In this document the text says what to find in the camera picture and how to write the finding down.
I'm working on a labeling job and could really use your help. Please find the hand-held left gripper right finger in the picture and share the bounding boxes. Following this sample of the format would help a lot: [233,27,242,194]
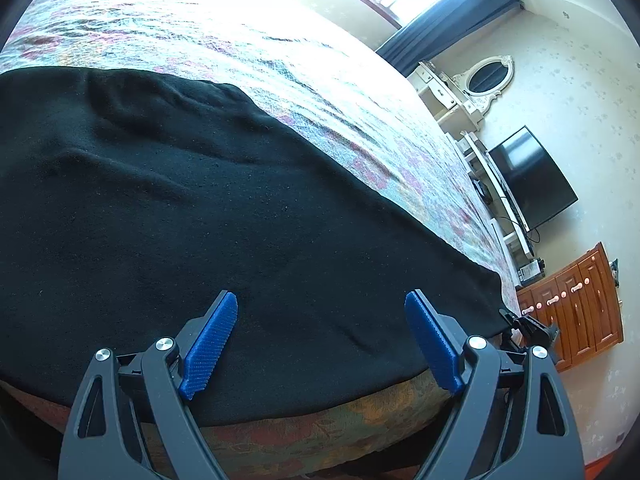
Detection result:
[404,290,586,480]

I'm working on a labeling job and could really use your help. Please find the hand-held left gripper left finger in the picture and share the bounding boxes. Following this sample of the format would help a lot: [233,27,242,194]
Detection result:
[57,290,239,480]

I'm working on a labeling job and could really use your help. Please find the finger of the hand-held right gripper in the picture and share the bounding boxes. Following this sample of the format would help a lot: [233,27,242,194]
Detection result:
[499,309,560,361]

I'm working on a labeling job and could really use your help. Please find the black pants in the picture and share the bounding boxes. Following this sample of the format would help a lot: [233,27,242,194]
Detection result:
[0,66,506,426]

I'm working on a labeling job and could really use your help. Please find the wooden drawer cabinet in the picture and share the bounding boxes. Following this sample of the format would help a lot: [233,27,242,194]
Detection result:
[515,241,625,373]

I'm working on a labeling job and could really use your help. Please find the black set-top box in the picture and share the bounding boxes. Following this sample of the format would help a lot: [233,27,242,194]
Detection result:
[516,257,547,282]

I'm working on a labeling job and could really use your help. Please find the white television stand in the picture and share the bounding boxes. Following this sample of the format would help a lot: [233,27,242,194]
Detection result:
[457,131,533,261]

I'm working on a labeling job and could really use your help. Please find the black flat television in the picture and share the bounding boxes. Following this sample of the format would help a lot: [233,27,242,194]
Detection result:
[487,126,579,231]

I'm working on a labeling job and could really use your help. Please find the white vanity dresser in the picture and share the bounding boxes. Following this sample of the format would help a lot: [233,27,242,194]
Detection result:
[407,60,486,133]

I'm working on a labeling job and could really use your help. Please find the oval white-framed mirror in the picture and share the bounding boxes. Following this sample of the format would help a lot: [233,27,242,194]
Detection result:
[452,55,516,102]

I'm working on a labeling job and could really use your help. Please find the floral bedspread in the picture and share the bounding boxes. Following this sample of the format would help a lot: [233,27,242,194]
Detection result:
[0,0,523,480]

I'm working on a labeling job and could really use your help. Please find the dark blue curtain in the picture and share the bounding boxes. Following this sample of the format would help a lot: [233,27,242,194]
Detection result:
[375,0,526,78]

